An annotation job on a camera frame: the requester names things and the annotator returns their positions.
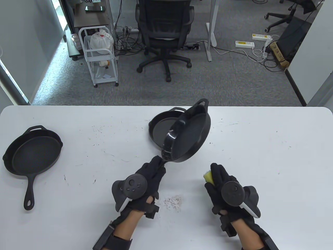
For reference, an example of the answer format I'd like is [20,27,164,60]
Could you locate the person's right hand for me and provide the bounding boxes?
[204,163,257,229]

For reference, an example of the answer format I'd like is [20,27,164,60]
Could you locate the person's left hand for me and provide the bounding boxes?
[118,156,167,220]

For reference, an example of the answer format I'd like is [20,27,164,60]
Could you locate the yellow green sponge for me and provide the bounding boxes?
[203,171,215,186]

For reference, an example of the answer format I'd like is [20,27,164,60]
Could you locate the black cast iron frying pan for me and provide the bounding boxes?
[148,107,188,149]
[3,125,63,211]
[157,98,212,167]

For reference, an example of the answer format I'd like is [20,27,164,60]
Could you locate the person's right forearm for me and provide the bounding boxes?
[232,219,266,250]

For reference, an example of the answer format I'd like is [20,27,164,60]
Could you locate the person's left forearm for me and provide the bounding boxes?
[112,210,145,250]

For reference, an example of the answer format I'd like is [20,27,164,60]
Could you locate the black white tracking controller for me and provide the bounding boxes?
[112,174,148,212]
[221,182,261,218]

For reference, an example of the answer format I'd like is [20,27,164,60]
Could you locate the scattered dark crumbs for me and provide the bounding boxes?
[164,195,184,211]

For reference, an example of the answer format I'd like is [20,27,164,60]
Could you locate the white rolling cart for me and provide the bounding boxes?
[78,26,119,88]

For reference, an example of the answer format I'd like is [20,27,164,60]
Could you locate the white plastic bag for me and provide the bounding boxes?
[90,28,114,54]

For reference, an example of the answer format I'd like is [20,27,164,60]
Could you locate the brown cardboard box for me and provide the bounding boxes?
[269,42,290,69]

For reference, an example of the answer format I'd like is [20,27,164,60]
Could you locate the black mesh office chair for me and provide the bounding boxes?
[135,0,195,82]

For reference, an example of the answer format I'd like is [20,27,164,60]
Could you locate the white desk leg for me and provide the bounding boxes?
[206,0,217,62]

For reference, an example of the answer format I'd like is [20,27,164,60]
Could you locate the grey metal desk leg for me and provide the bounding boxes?
[105,0,117,50]

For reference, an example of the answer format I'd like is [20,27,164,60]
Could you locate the dark brown cabinet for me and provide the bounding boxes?
[66,3,110,61]

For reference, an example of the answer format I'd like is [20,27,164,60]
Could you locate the black flat monitor panel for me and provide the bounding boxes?
[277,18,312,61]

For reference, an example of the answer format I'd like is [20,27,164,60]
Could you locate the black swivel office chair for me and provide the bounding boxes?
[263,0,325,32]

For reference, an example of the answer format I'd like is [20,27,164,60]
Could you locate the tangle of black cables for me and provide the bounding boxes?
[114,26,146,55]

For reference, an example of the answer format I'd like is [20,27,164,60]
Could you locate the black cable loop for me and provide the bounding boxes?
[264,59,284,72]

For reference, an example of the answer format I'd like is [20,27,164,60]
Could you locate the white power cable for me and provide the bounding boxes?
[213,47,268,62]

